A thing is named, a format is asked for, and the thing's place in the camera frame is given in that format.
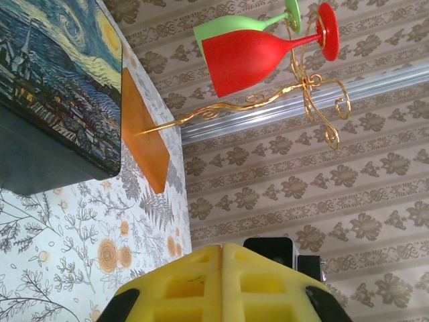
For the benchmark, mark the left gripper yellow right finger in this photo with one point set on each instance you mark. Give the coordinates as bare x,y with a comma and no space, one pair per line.
261,288

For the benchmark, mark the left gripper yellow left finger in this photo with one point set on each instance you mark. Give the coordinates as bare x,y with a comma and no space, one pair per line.
187,285

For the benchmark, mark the starry night painted box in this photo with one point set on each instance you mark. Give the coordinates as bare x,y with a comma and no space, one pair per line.
50,67

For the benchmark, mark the floral tablecloth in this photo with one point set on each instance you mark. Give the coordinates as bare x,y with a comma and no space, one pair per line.
67,251

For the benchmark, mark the gold glass rack stand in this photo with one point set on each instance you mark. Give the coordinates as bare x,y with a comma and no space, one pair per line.
140,134

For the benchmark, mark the red goblet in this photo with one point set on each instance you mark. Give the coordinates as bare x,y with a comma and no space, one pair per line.
241,60

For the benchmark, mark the green goblet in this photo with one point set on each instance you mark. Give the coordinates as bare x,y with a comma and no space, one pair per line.
228,27

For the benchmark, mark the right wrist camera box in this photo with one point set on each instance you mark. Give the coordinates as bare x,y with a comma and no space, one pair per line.
268,250

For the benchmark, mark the aluminium corner post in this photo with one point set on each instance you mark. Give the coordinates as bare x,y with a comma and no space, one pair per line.
385,87

